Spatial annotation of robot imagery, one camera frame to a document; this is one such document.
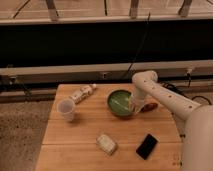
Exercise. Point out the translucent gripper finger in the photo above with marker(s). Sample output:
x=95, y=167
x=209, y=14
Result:
x=135, y=108

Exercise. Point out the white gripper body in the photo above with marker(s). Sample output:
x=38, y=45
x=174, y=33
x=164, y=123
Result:
x=138, y=96

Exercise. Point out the green ceramic bowl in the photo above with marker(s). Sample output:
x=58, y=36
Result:
x=118, y=103

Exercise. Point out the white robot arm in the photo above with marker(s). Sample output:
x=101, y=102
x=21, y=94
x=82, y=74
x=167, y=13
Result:
x=197, y=148

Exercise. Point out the brown oblong object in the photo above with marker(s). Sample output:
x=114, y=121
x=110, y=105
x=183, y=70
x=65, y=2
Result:
x=149, y=107

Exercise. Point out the black smartphone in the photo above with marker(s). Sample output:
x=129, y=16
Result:
x=147, y=146

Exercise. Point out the white wrapped block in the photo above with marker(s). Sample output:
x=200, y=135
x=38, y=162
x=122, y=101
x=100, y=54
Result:
x=106, y=143

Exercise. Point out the wooden table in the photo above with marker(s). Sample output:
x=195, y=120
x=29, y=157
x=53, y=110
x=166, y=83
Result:
x=71, y=146

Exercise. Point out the white labelled bottle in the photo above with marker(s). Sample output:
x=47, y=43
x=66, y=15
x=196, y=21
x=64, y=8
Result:
x=82, y=93

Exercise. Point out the clear plastic cup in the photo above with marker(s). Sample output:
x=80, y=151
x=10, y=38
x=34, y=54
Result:
x=66, y=108

